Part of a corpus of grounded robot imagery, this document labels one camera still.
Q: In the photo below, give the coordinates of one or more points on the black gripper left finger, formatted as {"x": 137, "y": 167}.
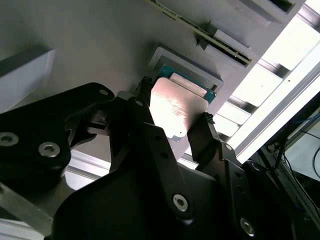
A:
{"x": 32, "y": 130}

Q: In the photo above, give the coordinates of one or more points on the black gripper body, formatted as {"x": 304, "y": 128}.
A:
{"x": 120, "y": 207}

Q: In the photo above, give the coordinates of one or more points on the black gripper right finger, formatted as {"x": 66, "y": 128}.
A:
{"x": 232, "y": 175}

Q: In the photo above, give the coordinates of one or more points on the silver CPU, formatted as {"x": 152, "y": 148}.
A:
{"x": 175, "y": 107}

